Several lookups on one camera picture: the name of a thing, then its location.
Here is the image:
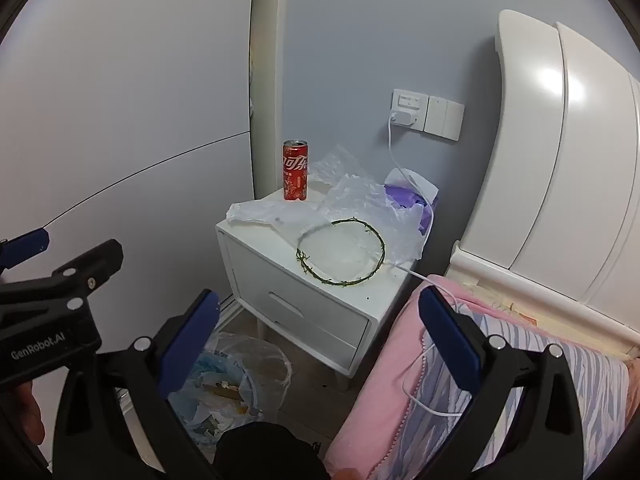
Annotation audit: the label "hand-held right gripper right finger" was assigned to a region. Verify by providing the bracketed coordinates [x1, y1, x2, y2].
[417, 285, 586, 480]

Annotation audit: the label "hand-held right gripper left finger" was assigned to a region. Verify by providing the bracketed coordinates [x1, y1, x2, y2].
[52, 289, 221, 480]

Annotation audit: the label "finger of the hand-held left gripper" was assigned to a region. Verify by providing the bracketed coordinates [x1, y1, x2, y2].
[0, 239, 124, 321]
[0, 229, 51, 273]

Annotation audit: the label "blue trash bin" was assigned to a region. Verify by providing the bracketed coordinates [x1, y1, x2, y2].
[175, 350, 263, 443]

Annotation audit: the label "bin with plastic liner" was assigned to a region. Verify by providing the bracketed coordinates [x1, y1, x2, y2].
[167, 332, 293, 453]

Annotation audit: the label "green twig wreath ring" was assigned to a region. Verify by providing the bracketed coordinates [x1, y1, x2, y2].
[296, 217, 387, 290]

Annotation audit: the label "clear plastic bag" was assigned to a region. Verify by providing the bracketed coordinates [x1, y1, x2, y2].
[226, 199, 326, 226]

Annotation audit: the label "red soda can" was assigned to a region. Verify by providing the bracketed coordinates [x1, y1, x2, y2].
[283, 140, 309, 202]

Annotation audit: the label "person's left hand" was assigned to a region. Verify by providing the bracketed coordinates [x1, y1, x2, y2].
[0, 380, 46, 466]

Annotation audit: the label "white baseboard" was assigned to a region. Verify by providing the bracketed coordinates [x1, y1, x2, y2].
[215, 292, 249, 331]

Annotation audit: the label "cream mattress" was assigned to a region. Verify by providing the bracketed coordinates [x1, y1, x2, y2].
[470, 285, 640, 361]

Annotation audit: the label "pink striped blanket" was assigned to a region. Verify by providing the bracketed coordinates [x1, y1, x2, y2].
[325, 275, 640, 480]

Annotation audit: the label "white nightstand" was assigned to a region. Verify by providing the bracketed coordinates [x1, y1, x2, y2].
[215, 187, 426, 391]

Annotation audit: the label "person's dark trousers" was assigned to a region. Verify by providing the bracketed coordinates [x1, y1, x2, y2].
[215, 421, 331, 480]

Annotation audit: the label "purple and white tissue pack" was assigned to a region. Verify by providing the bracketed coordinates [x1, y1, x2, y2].
[384, 167, 440, 236]

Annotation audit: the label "white bed headboard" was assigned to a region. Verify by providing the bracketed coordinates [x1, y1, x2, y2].
[447, 9, 640, 356]

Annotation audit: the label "white charger cable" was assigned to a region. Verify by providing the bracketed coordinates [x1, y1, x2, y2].
[387, 117, 468, 417]

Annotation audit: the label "white wall switch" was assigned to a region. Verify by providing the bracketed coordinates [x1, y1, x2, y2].
[424, 96, 465, 142]

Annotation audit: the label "white wall socket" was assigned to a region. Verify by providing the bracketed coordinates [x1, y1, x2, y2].
[391, 89, 430, 131]

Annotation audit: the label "cream vertical trim post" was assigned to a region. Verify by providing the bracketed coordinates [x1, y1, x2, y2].
[250, 0, 284, 201]

